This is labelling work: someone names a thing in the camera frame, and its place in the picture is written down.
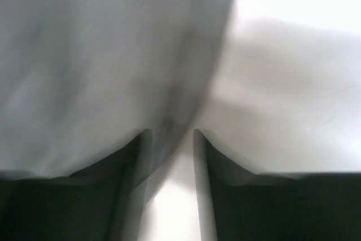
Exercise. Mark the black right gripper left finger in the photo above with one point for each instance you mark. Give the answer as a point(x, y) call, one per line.
point(102, 201)

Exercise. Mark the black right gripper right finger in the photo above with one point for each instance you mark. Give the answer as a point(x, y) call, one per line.
point(237, 204)

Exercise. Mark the grey pleated skirt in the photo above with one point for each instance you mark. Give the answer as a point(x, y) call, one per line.
point(79, 78)

